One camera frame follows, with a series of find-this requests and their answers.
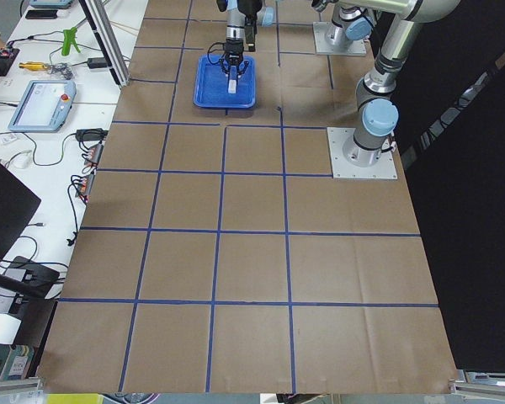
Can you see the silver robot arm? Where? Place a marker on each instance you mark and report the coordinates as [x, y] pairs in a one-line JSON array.
[[342, 15], [378, 116]]

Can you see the blue plastic tray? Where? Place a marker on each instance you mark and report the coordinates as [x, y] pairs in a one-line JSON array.
[[211, 87]]

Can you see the black power adapter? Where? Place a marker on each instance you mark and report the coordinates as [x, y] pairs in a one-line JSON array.
[[97, 63]]

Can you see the green clamp tool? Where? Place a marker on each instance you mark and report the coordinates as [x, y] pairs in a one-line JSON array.
[[69, 41]]

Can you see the teach pendant tablet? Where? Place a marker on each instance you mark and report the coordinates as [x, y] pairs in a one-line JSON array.
[[44, 106]]

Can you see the yellow tool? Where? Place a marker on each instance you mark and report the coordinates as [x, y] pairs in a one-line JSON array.
[[34, 66]]

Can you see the white computer mouse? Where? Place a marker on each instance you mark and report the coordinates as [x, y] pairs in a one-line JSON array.
[[22, 161]]

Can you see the black monitor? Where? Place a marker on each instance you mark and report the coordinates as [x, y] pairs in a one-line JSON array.
[[18, 205]]

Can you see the black monitor base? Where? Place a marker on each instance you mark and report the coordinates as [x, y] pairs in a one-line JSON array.
[[28, 278]]

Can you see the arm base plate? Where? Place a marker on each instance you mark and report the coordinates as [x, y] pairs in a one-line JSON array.
[[350, 161], [331, 39]]

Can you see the aluminium frame post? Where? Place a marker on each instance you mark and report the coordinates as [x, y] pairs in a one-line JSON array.
[[99, 22]]

